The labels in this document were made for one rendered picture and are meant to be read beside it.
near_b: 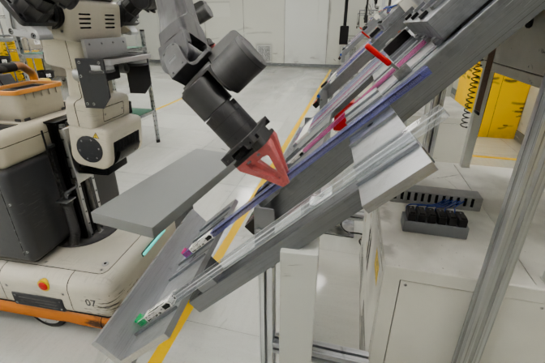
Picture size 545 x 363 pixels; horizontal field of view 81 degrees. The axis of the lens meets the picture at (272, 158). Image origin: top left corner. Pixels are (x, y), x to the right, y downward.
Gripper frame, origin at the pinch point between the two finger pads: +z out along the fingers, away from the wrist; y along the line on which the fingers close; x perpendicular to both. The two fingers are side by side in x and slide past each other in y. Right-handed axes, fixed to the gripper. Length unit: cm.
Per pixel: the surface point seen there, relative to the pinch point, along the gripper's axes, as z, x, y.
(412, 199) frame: 44, -6, 49
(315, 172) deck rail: 8.4, 2.0, 19.9
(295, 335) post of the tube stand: 22.5, 16.8, -4.9
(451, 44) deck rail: 3.9, -32.6, 18.2
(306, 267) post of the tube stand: 12.3, 5.5, -5.0
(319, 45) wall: -7, 39, 905
